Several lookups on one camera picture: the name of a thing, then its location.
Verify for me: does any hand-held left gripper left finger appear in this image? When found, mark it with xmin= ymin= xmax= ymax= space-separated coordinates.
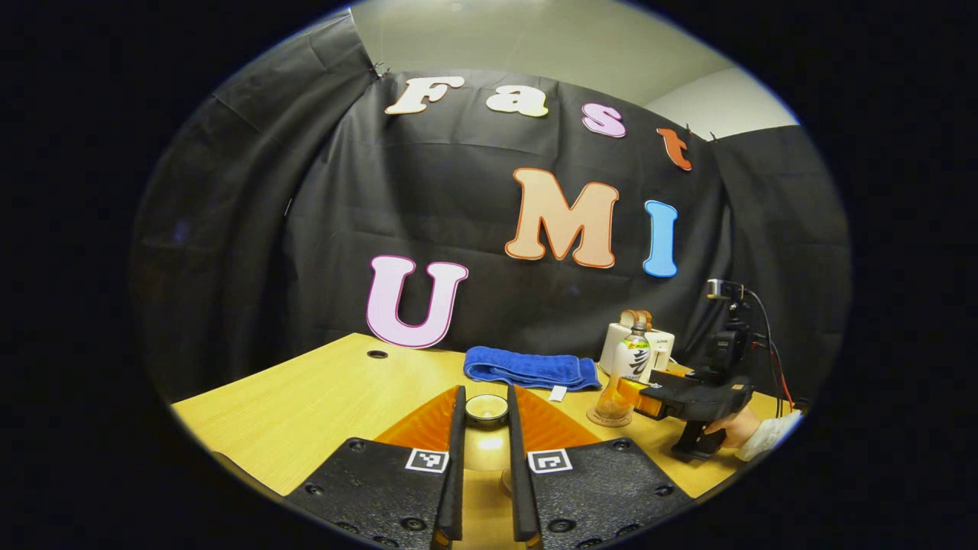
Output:
xmin=284 ymin=386 xmax=468 ymax=550

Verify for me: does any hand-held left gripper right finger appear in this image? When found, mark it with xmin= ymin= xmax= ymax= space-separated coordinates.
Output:
xmin=507 ymin=384 xmax=695 ymax=550

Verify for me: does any clear water bottle white label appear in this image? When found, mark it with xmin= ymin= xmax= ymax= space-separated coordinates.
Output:
xmin=594 ymin=319 xmax=653 ymax=421

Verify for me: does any cream toaster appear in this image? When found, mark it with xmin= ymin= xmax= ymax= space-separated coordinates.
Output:
xmin=598 ymin=321 xmax=676 ymax=377

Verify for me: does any blue towel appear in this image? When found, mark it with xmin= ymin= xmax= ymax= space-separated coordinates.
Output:
xmin=463 ymin=346 xmax=602 ymax=403

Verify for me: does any black backdrop cloth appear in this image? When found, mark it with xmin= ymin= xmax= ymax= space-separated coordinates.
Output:
xmin=130 ymin=8 xmax=853 ymax=406

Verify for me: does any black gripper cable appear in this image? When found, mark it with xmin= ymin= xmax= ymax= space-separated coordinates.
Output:
xmin=743 ymin=289 xmax=795 ymax=406

